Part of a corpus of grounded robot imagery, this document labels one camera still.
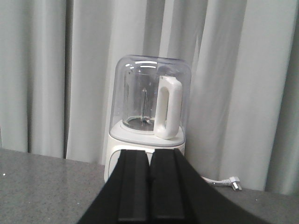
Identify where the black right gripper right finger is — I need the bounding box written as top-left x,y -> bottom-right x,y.
150,149 -> 266,224

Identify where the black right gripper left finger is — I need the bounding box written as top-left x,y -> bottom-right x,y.
79,150 -> 149,224

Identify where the white blender with clear jar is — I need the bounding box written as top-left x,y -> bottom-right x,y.
104,55 -> 191,180

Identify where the grey pleated curtain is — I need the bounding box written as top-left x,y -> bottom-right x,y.
0,0 -> 299,196

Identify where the white blender power cable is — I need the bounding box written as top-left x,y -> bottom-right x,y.
202,175 -> 242,191

